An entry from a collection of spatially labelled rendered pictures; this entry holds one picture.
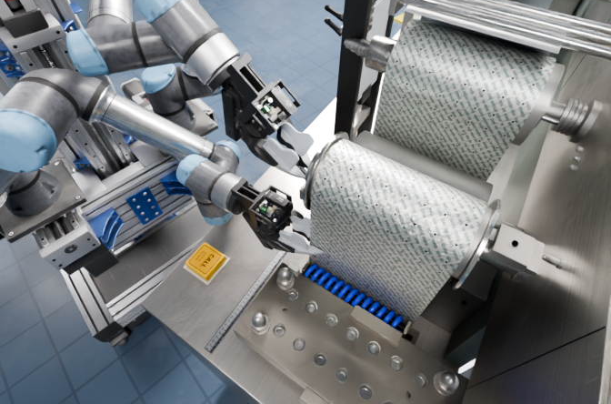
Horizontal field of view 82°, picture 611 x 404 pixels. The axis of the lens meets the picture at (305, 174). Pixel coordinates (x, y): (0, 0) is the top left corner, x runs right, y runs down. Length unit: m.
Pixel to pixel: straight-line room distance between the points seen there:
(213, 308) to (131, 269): 0.99
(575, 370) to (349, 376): 0.40
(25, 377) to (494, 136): 2.01
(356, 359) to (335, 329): 0.06
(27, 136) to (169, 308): 0.45
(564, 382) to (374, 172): 0.31
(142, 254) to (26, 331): 0.63
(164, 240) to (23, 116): 1.16
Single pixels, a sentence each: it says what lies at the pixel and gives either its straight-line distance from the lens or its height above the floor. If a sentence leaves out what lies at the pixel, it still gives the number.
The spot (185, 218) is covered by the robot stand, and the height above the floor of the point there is 0.21.
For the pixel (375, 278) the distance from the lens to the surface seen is 0.67.
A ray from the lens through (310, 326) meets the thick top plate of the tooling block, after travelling 0.71.
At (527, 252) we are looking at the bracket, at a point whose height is 1.29.
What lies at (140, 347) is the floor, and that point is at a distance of 1.91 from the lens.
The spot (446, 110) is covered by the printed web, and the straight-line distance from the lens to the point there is 0.65.
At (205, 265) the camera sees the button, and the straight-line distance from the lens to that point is 0.90.
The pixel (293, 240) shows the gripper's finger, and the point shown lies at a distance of 0.69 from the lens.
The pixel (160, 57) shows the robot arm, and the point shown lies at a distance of 0.67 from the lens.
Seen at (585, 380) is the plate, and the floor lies 1.42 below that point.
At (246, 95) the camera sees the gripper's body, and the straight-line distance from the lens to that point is 0.55.
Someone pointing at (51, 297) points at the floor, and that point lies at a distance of 2.21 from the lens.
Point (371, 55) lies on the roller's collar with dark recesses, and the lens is 0.71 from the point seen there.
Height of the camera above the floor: 1.72
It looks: 51 degrees down
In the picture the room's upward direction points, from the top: straight up
